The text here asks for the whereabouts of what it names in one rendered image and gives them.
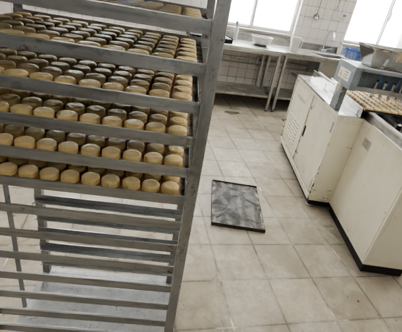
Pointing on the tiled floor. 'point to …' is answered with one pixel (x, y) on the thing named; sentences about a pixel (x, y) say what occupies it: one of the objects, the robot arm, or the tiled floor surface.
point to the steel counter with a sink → (245, 44)
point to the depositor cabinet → (318, 139)
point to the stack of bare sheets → (236, 206)
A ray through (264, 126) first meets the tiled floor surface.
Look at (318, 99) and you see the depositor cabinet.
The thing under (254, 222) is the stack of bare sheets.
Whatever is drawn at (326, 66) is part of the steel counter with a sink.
